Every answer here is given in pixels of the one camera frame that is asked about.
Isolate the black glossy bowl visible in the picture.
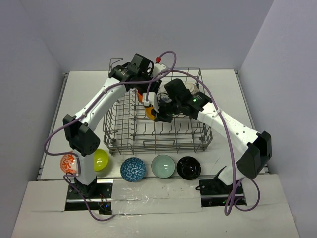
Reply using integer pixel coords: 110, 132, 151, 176
176, 156, 201, 180

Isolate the orange bowl white inside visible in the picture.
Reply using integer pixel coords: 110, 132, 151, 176
136, 91, 143, 104

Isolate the lime green bowl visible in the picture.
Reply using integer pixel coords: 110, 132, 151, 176
94, 149, 109, 172

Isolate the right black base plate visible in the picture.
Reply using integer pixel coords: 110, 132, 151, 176
195, 177, 233, 207

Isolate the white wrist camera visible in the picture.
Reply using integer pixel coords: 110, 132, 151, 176
142, 92, 159, 112
152, 57, 169, 77

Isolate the grey wire dish rack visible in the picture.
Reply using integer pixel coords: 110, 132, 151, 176
103, 58, 213, 156

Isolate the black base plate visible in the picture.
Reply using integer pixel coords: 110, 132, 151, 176
64, 182, 113, 215
195, 177, 233, 207

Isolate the light teal bowl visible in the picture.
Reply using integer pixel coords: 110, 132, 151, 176
151, 155, 175, 179

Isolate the blue floral bowl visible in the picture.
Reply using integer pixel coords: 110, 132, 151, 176
158, 85, 172, 103

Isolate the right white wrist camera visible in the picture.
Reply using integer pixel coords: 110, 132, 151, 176
142, 92, 159, 112

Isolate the orange white patterned bowl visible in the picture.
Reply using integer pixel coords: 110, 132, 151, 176
60, 151, 77, 174

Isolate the blue triangle pattern bowl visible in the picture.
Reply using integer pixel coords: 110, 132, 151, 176
120, 157, 146, 182

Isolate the grey patterned bowl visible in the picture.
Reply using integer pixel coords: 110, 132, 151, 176
185, 83, 198, 95

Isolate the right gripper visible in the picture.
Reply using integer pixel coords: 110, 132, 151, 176
151, 98, 181, 123

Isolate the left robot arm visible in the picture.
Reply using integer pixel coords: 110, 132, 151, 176
62, 54, 167, 198

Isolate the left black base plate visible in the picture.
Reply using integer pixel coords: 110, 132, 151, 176
64, 182, 113, 215

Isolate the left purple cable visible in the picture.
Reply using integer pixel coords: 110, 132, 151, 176
44, 50, 178, 221

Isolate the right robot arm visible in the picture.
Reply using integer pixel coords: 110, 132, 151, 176
158, 78, 272, 194

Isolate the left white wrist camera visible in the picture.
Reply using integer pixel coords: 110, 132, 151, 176
152, 57, 169, 77

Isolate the yellow-orange bowl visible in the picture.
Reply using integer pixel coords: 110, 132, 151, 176
144, 106, 157, 121

